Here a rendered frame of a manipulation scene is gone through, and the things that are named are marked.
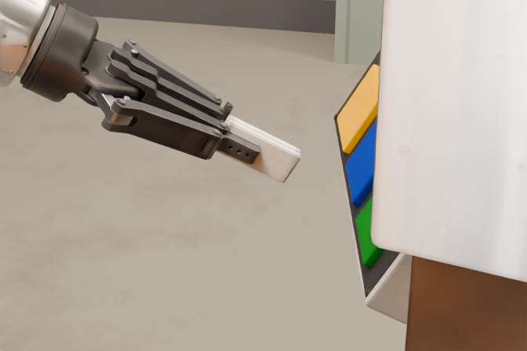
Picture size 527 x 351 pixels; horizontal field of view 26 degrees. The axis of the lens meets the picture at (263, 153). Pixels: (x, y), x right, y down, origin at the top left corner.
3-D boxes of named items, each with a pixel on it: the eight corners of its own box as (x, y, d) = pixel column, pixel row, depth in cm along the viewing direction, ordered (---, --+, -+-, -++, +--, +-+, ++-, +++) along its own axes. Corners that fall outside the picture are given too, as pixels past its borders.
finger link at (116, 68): (112, 56, 92) (110, 63, 90) (234, 118, 94) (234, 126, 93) (91, 95, 93) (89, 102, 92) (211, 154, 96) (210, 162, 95)
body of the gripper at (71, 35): (24, 56, 96) (123, 104, 99) (8, 102, 89) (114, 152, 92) (62, -17, 93) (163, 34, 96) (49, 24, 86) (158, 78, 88)
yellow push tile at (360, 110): (341, 152, 116) (382, 94, 113) (335, 117, 122) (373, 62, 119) (356, 159, 116) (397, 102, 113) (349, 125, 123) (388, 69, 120)
